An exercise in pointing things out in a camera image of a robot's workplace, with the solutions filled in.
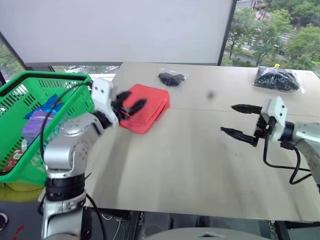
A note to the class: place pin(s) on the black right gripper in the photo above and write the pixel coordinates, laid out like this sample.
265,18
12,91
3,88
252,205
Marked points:
262,127

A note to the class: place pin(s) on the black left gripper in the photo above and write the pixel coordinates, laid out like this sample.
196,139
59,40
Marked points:
122,112

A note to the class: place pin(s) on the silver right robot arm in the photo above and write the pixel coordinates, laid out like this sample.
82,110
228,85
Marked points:
306,135

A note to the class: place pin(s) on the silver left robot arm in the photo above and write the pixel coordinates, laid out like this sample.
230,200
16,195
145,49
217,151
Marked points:
67,155

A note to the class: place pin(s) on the green plastic basket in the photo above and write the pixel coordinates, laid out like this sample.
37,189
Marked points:
75,102

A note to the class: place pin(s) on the red fabric pouch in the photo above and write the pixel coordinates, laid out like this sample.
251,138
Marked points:
147,107

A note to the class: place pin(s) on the small clear bag black parts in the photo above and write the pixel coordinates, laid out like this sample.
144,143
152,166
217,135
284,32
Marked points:
171,78

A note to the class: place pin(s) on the large clear bag black parts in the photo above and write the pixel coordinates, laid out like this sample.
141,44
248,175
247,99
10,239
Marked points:
275,78

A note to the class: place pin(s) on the small yellow object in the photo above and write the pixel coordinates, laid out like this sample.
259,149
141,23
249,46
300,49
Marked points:
277,66

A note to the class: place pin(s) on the white roller blind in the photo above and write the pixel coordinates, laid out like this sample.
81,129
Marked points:
120,27

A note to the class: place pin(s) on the blue snack packet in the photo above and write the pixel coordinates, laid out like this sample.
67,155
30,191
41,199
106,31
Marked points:
50,103

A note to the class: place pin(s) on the purple snack packet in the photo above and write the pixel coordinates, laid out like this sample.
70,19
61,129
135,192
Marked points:
35,123

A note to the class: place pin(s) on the red green snack packet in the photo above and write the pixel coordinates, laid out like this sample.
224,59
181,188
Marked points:
13,160

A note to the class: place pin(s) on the yellow box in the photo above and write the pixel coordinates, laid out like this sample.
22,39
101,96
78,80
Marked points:
20,191

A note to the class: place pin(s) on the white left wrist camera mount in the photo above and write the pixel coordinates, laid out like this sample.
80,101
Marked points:
103,96

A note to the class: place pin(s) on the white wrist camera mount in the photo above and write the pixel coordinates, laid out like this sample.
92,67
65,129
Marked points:
103,96
277,112

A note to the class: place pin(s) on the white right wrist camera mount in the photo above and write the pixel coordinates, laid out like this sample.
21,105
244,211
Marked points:
277,112

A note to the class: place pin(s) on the black window frame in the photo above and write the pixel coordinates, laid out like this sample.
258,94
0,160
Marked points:
226,32

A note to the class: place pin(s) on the black table leg frame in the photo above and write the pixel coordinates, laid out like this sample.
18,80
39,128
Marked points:
136,225

